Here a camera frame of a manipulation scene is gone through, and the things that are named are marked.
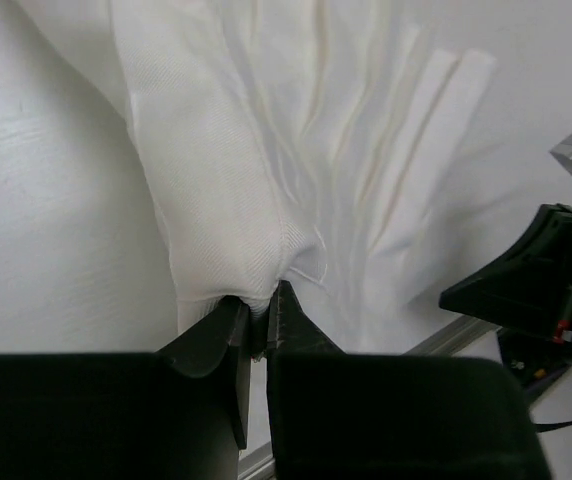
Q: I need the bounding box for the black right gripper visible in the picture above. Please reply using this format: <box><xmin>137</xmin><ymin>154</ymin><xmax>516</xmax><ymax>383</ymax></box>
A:
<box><xmin>439</xmin><ymin>204</ymin><xmax>572</xmax><ymax>364</ymax></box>

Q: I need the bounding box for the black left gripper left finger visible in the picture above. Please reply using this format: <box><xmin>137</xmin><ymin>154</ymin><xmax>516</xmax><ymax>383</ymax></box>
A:
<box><xmin>0</xmin><ymin>297</ymin><xmax>250</xmax><ymax>479</ymax></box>

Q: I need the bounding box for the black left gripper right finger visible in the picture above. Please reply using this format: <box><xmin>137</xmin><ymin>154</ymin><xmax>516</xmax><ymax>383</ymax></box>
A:
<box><xmin>266</xmin><ymin>281</ymin><xmax>551</xmax><ymax>480</ymax></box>

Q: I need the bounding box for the white pleated skirt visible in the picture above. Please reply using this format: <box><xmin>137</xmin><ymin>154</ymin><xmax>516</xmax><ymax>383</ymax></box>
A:
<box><xmin>110</xmin><ymin>1</ymin><xmax>496</xmax><ymax>351</ymax></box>

